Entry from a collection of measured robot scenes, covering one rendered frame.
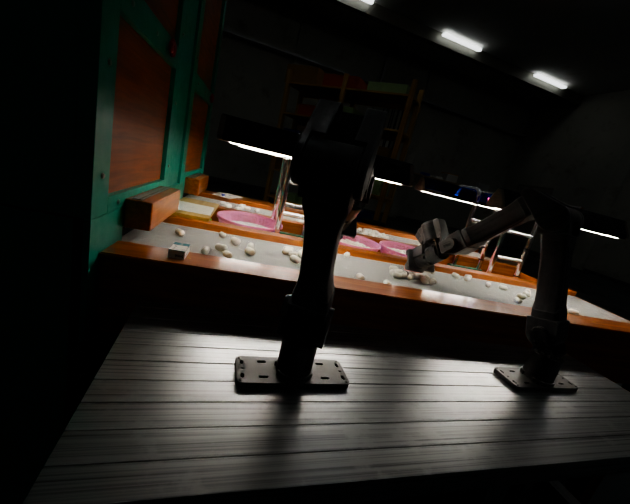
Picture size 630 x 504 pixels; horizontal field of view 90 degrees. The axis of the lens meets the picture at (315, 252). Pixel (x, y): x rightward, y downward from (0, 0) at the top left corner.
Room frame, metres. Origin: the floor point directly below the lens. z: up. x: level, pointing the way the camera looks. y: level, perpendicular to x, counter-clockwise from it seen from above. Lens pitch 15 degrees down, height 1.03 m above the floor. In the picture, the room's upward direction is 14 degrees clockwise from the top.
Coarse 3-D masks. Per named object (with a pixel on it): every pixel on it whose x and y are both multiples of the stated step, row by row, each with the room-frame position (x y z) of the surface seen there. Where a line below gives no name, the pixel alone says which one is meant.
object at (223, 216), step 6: (222, 216) 1.28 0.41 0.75; (228, 216) 1.31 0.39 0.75; (234, 216) 1.34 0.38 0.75; (246, 216) 1.37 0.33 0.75; (258, 216) 1.39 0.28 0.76; (222, 222) 1.17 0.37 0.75; (228, 222) 1.14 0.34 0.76; (234, 222) 1.13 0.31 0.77; (252, 222) 1.38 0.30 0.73; (258, 222) 1.38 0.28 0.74; (264, 222) 1.38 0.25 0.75; (270, 222) 1.37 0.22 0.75; (258, 228) 1.14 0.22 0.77; (264, 228) 1.15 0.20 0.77; (270, 228) 1.18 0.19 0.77
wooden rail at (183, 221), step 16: (176, 224) 1.02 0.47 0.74; (192, 224) 1.03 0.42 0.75; (208, 224) 1.04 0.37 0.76; (224, 224) 1.08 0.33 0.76; (272, 240) 1.10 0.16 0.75; (288, 240) 1.11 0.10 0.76; (368, 256) 1.19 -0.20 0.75; (384, 256) 1.20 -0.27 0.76; (400, 256) 1.27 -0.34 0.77; (448, 272) 1.28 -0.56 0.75; (464, 272) 1.29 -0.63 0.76; (480, 272) 1.34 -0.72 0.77
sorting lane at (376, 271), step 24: (144, 240) 0.80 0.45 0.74; (168, 240) 0.84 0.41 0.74; (192, 240) 0.89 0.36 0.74; (216, 240) 0.95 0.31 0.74; (240, 240) 1.02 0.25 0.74; (264, 240) 1.09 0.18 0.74; (288, 264) 0.89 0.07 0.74; (336, 264) 1.01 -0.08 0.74; (360, 264) 1.09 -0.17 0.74; (384, 264) 1.17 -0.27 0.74; (432, 288) 1.01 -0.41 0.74; (456, 288) 1.08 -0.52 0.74; (480, 288) 1.16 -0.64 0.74; (528, 288) 1.37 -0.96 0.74; (600, 312) 1.25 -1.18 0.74
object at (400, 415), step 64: (128, 320) 0.53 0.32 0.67; (192, 320) 0.59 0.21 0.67; (256, 320) 0.65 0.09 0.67; (128, 384) 0.38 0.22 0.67; (192, 384) 0.41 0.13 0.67; (384, 384) 0.53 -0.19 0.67; (448, 384) 0.58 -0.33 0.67; (576, 384) 0.72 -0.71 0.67; (64, 448) 0.27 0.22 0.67; (128, 448) 0.29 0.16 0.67; (192, 448) 0.31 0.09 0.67; (256, 448) 0.33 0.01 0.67; (320, 448) 0.35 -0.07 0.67; (384, 448) 0.38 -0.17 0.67; (448, 448) 0.41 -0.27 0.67; (512, 448) 0.44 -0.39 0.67; (576, 448) 0.48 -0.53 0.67
